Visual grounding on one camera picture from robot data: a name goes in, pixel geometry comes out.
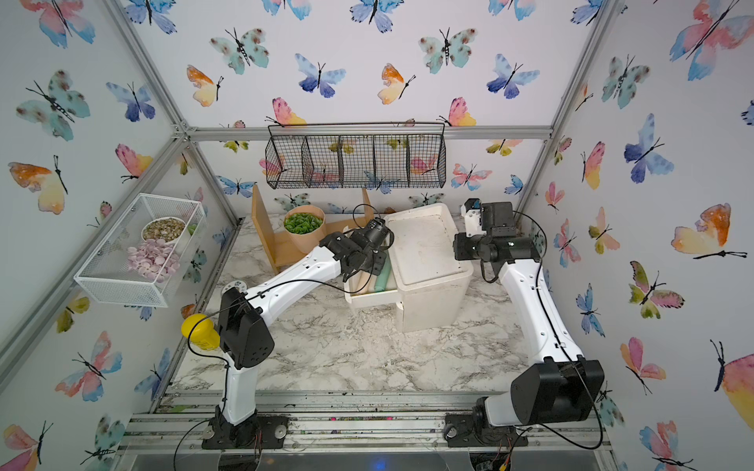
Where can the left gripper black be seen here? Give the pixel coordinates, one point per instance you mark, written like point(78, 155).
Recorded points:
point(380, 259)

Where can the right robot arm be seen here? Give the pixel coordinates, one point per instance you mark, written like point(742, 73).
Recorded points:
point(560, 385)

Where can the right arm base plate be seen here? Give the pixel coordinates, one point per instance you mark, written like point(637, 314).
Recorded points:
point(471, 429)

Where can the black wire wall basket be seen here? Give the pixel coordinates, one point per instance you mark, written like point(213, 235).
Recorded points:
point(372, 156)

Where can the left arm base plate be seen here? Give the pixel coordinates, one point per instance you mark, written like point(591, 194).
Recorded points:
point(256, 432)

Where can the round green tin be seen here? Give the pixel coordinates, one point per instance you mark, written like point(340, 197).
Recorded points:
point(234, 290)

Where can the white mesh wall basket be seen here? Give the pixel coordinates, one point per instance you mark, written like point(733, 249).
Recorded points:
point(104, 276)

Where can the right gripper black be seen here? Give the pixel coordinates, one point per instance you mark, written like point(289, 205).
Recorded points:
point(461, 242)

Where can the green toy microphone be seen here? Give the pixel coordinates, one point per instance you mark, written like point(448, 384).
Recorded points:
point(383, 278)

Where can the bowl of seeds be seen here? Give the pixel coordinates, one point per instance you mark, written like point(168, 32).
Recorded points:
point(168, 229)

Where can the white top drawer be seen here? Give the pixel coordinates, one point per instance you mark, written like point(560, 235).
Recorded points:
point(361, 295)

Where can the peach pot with greens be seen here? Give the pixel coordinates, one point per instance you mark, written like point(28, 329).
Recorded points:
point(306, 226)

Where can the yellow plastic toy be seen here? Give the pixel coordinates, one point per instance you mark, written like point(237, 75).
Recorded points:
point(200, 331)

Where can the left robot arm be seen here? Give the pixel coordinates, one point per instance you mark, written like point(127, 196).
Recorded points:
point(244, 320)

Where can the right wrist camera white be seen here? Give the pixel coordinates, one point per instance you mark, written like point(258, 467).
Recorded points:
point(471, 211)

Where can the white plastic drawer unit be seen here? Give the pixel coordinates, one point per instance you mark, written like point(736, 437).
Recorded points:
point(432, 284)

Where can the pile of pink slices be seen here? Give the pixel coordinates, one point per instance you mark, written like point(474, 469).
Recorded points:
point(155, 261)

